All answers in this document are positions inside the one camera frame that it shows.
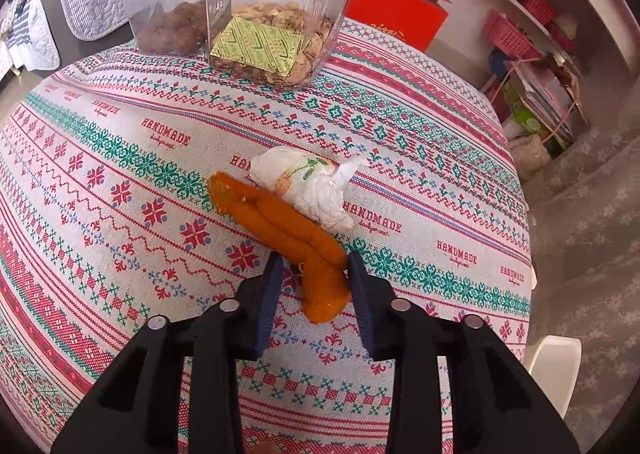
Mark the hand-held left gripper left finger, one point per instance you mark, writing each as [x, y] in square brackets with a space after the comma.
[270, 304]

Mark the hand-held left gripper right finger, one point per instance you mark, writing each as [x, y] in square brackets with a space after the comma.
[361, 309]

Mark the orange cloth roll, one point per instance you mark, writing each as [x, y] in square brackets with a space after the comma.
[285, 229]

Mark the crumpled white tissue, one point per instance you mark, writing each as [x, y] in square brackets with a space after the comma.
[310, 189]

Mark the white chair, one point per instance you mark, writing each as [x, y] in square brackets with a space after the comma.
[552, 374]

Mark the patterned red green tablecloth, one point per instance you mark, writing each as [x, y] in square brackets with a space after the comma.
[125, 159]

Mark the beige bag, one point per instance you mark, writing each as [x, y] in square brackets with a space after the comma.
[530, 154]

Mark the grey floral cloth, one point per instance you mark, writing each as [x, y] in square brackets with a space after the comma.
[590, 259]

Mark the clear jar of peanuts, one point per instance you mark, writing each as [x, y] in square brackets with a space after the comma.
[270, 34]

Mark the tied stack of papers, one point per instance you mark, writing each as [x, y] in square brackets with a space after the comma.
[547, 99]

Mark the red cardboard box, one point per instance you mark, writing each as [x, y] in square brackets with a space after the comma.
[395, 4]

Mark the large pink plastic basket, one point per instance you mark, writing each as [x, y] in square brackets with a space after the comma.
[510, 34]

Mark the red plastic basket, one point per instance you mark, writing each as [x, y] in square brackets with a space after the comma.
[539, 6]

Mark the striped quilted seat cover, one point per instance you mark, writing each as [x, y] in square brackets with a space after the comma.
[27, 39]

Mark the grey sofa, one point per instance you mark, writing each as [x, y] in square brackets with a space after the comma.
[47, 9]

